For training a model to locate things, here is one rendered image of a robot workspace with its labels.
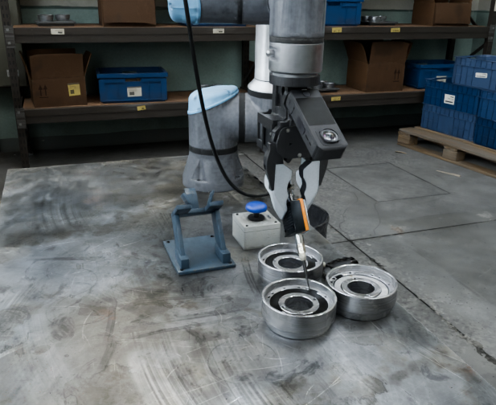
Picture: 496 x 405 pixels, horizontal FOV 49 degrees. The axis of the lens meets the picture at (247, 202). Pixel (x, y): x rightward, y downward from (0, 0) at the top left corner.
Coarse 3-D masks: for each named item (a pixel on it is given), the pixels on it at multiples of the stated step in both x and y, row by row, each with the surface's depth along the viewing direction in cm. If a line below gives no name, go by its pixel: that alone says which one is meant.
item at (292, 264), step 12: (264, 252) 90; (276, 252) 91; (312, 252) 90; (264, 264) 84; (276, 264) 87; (288, 264) 90; (300, 264) 89; (264, 276) 85; (276, 276) 83; (288, 276) 83; (300, 276) 83; (312, 276) 84
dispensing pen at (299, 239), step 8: (288, 184) 82; (288, 192) 82; (296, 200) 80; (288, 208) 80; (296, 208) 79; (288, 216) 80; (296, 216) 79; (288, 224) 81; (296, 224) 79; (304, 224) 79; (288, 232) 81; (296, 232) 79; (296, 240) 80; (304, 248) 80; (304, 256) 80; (304, 264) 79
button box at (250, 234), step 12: (240, 216) 102; (252, 216) 101; (264, 216) 102; (240, 228) 99; (252, 228) 97; (264, 228) 98; (276, 228) 99; (240, 240) 100; (252, 240) 98; (264, 240) 99; (276, 240) 100
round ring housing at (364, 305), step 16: (336, 272) 84; (352, 272) 85; (368, 272) 85; (384, 272) 83; (336, 288) 78; (352, 288) 83; (368, 288) 82; (352, 304) 76; (368, 304) 76; (384, 304) 76; (368, 320) 78
